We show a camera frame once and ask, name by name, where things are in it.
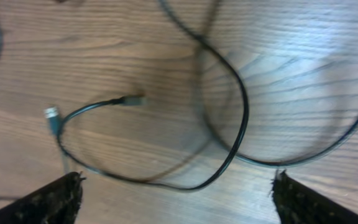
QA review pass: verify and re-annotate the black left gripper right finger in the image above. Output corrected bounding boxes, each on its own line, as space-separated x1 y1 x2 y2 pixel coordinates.
272 170 358 224

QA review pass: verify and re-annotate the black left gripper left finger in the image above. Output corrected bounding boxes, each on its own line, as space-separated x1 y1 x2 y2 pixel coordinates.
0 172 86 224

